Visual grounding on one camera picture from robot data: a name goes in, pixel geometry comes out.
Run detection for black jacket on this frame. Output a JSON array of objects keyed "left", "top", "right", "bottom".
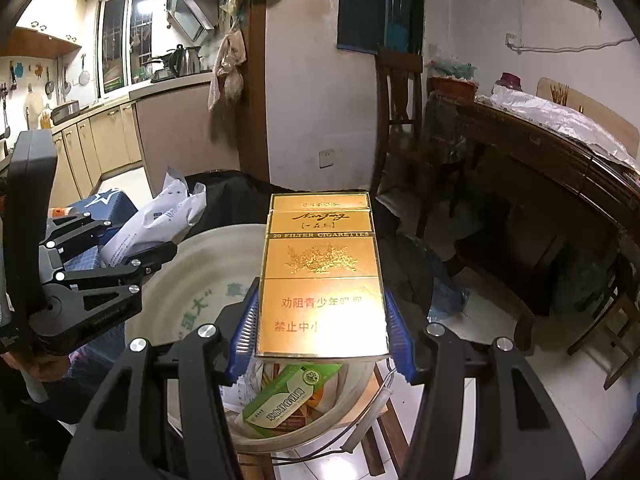
[{"left": 185, "top": 170, "right": 436, "bottom": 321}]

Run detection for pale cutting board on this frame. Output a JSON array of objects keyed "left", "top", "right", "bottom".
[{"left": 24, "top": 91, "right": 48, "bottom": 128}]

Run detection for white plastic sheet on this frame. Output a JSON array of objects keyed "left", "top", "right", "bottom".
[{"left": 475, "top": 85, "right": 640, "bottom": 171}]

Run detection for beige kitchen base cabinets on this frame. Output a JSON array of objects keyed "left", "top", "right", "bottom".
[{"left": 50, "top": 72, "right": 243, "bottom": 206}]

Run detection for green cardboard box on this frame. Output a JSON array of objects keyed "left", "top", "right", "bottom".
[{"left": 242, "top": 362, "right": 343, "bottom": 440}]

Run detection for white wrappers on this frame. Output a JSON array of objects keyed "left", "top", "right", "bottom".
[{"left": 100, "top": 170, "right": 208, "bottom": 267}]

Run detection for steel kettle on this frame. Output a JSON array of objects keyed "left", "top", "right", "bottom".
[{"left": 167, "top": 45, "right": 202, "bottom": 77}]

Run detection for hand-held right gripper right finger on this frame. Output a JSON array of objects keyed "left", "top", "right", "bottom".
[{"left": 382, "top": 292, "right": 587, "bottom": 480}]

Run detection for beige wall cabinet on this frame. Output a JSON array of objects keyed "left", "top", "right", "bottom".
[{"left": 10, "top": 0, "right": 83, "bottom": 58}]

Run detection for white wall cable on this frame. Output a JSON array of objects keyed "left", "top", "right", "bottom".
[{"left": 505, "top": 32, "right": 638, "bottom": 55}]

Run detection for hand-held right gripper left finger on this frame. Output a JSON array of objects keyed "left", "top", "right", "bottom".
[{"left": 59, "top": 275, "right": 263, "bottom": 480}]

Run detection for light wooden board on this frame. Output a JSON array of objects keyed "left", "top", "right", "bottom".
[{"left": 537, "top": 77, "right": 640, "bottom": 146}]

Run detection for red basket with plastic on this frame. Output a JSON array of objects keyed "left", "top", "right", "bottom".
[{"left": 427, "top": 57, "right": 478, "bottom": 101}]

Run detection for white plastic bucket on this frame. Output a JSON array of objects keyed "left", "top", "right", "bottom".
[{"left": 124, "top": 222, "right": 401, "bottom": 461}]

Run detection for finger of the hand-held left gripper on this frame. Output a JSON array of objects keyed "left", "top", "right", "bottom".
[
  {"left": 30, "top": 241, "right": 179, "bottom": 356},
  {"left": 39, "top": 212, "right": 113, "bottom": 268}
]

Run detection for blue plastic bag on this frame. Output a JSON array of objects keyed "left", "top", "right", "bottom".
[{"left": 427, "top": 255, "right": 471, "bottom": 321}]

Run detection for gold cigarette pack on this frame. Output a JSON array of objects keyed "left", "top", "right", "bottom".
[{"left": 254, "top": 191, "right": 392, "bottom": 361}]

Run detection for steel range hood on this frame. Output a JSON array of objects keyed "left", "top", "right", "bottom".
[{"left": 166, "top": 0, "right": 216, "bottom": 46}]

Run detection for hanging pink cloth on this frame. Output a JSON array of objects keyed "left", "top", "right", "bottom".
[{"left": 207, "top": 27, "right": 248, "bottom": 111}]

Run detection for dark wooden sideboard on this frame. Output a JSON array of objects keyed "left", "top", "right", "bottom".
[{"left": 425, "top": 90, "right": 640, "bottom": 321}]

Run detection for kitchen window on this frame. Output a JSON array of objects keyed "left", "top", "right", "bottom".
[{"left": 97, "top": 0, "right": 161, "bottom": 93}]

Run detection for person's left hand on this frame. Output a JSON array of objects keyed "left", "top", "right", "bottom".
[{"left": 22, "top": 354, "right": 71, "bottom": 382}]

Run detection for wooden chair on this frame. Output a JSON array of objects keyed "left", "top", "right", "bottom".
[
  {"left": 567, "top": 255, "right": 640, "bottom": 391},
  {"left": 372, "top": 45, "right": 431, "bottom": 196}
]

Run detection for dark window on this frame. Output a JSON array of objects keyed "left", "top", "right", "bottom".
[{"left": 337, "top": 0, "right": 425, "bottom": 56}]

